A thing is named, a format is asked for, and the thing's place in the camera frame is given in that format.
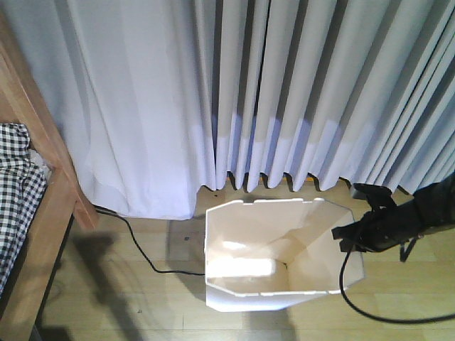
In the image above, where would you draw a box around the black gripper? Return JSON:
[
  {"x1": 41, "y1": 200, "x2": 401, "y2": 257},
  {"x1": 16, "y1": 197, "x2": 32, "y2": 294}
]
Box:
[{"x1": 331, "y1": 198, "x2": 412, "y2": 252}]

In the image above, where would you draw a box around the white plastic trash bin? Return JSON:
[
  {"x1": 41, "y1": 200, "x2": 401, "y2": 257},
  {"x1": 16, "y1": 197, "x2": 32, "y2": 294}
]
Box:
[{"x1": 204, "y1": 198, "x2": 365, "y2": 312}]

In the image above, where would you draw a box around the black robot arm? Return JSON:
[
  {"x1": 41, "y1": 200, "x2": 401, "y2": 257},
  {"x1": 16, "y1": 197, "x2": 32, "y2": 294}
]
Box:
[{"x1": 332, "y1": 174, "x2": 454, "y2": 252}]

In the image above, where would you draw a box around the light grey curtain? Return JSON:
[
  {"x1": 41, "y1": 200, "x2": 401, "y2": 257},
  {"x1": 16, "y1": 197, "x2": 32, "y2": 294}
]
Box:
[{"x1": 1, "y1": 1, "x2": 454, "y2": 219}]

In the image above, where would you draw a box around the black white checkered bedding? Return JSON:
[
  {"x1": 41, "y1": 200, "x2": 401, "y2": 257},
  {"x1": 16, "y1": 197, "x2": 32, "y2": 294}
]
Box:
[{"x1": 1, "y1": 123, "x2": 47, "y2": 290}]

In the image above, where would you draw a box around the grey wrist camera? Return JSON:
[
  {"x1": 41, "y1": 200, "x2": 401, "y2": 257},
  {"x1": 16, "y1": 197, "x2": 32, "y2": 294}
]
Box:
[{"x1": 350, "y1": 183, "x2": 392, "y2": 200}]

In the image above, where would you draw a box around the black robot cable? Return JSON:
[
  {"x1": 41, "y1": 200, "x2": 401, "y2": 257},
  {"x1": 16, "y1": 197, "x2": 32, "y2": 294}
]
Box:
[{"x1": 339, "y1": 248, "x2": 455, "y2": 325}]

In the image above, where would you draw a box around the black power cord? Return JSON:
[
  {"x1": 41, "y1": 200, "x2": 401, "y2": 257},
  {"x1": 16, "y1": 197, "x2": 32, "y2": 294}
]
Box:
[{"x1": 95, "y1": 208, "x2": 206, "y2": 276}]

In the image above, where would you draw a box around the wooden bed frame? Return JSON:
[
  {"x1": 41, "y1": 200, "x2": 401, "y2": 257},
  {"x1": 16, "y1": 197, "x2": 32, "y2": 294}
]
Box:
[{"x1": 1, "y1": 16, "x2": 98, "y2": 340}]

